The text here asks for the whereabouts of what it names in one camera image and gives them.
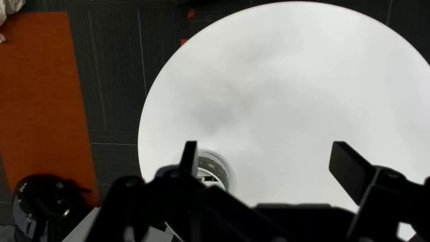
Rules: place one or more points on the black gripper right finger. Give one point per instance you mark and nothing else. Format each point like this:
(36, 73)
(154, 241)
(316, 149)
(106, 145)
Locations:
(380, 202)

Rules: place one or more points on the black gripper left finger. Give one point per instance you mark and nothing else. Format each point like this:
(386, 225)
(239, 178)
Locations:
(179, 206)

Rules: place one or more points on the orange floor mat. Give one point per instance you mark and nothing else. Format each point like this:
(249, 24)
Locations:
(40, 102)

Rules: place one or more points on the white cloth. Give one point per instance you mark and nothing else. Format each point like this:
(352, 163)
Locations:
(8, 10)

